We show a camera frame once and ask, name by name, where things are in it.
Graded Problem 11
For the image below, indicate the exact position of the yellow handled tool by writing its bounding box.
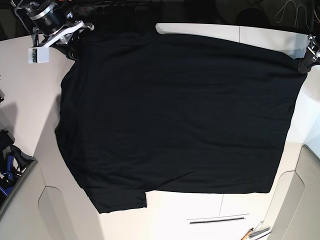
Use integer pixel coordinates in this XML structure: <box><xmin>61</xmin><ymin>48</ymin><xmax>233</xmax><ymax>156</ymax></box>
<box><xmin>241</xmin><ymin>228</ymin><xmax>254</xmax><ymax>240</ymax></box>

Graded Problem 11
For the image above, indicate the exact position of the black power strip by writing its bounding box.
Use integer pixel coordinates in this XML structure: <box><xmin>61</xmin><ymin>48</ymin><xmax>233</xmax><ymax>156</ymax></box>
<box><xmin>72</xmin><ymin>3</ymin><xmax>148</xmax><ymax>16</ymax></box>

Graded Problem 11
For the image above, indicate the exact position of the black T-shirt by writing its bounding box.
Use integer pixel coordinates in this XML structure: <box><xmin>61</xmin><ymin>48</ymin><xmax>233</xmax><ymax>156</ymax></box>
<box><xmin>55</xmin><ymin>28</ymin><xmax>307</xmax><ymax>213</ymax></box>

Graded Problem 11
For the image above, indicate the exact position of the black ruler strip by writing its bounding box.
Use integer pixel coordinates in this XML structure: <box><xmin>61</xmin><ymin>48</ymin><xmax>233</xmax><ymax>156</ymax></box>
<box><xmin>189</xmin><ymin>217</ymin><xmax>246</xmax><ymax>225</ymax></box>

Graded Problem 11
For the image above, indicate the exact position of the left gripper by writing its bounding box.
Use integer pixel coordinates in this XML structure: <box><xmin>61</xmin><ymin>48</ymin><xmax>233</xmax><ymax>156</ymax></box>
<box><xmin>297</xmin><ymin>34</ymin><xmax>320</xmax><ymax>74</ymax></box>

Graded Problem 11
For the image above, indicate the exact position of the blue and black bag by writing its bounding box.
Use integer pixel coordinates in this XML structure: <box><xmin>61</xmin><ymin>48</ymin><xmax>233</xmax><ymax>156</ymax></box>
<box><xmin>0</xmin><ymin>129</ymin><xmax>35</xmax><ymax>204</ymax></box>

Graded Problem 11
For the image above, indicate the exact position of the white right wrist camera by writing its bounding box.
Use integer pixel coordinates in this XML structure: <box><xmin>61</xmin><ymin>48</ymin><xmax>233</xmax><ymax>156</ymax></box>
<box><xmin>28</xmin><ymin>46</ymin><xmax>50</xmax><ymax>64</ymax></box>

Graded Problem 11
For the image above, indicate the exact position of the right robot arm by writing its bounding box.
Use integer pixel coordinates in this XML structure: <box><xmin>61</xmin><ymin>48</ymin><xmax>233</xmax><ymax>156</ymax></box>
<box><xmin>10</xmin><ymin>0</ymin><xmax>95</xmax><ymax>64</ymax></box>

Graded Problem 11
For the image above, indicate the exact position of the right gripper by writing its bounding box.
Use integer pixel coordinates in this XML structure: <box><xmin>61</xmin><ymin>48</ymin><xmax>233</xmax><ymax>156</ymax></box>
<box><xmin>31</xmin><ymin>20</ymin><xmax>95</xmax><ymax>61</ymax></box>

